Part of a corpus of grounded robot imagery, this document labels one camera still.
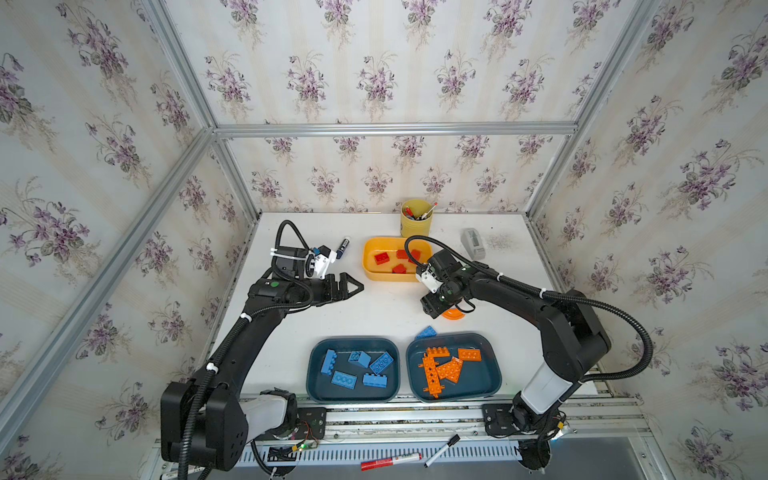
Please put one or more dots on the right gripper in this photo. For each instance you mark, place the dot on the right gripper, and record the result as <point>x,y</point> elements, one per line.
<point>432,301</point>

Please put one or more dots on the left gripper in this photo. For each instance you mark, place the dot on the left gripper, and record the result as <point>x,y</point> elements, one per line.
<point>330,289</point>

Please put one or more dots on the orange curved lego piece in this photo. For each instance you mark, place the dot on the orange curved lego piece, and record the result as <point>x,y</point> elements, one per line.
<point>453,314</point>

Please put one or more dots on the blue long lego brick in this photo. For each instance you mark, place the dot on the blue long lego brick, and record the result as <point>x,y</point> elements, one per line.
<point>428,332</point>

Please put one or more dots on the blue sloped lego brick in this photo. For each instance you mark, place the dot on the blue sloped lego brick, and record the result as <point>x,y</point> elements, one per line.
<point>360,359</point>

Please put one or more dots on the orange lego brick pair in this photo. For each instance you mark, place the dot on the orange lego brick pair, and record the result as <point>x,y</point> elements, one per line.
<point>469,355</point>

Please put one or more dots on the large blue lego block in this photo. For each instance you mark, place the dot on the large blue lego block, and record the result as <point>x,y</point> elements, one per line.
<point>381,363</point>

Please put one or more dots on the long orange lego plate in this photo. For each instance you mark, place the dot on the long orange lego plate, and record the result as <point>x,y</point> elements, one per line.
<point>434,386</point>

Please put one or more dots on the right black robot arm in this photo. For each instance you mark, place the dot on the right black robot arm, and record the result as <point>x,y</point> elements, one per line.
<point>572,336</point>

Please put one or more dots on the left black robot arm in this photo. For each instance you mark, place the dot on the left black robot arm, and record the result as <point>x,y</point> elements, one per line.
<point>203,421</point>

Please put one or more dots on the blue glue stick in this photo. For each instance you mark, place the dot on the blue glue stick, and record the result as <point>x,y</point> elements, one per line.
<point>342,247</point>

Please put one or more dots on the grey stapler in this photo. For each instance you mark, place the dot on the grey stapler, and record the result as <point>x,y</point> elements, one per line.
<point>473,244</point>

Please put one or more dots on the yellow plastic bin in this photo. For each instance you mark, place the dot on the yellow plastic bin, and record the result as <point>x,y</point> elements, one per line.
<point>390,245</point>

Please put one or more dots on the yellow pen cup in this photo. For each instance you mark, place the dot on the yellow pen cup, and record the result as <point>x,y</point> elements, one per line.
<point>416,217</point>

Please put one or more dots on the right teal plastic bin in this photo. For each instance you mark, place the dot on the right teal plastic bin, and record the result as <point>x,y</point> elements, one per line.
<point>478,379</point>

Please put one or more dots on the teal plastic bin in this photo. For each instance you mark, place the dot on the teal plastic bin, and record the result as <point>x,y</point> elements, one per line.
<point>478,379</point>
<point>319,387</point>

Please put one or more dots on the left teal plastic bin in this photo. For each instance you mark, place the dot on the left teal plastic bin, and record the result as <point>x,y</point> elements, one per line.
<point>319,387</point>

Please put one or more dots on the black white marker pen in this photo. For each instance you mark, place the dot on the black white marker pen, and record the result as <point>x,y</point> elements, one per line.
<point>442,450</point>

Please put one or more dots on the red marker pen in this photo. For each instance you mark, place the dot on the red marker pen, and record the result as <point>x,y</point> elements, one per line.
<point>391,461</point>

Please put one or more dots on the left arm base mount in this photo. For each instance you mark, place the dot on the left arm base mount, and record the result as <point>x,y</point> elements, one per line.
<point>276,415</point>

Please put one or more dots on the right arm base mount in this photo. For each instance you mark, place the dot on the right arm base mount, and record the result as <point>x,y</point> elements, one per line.
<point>517,418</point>

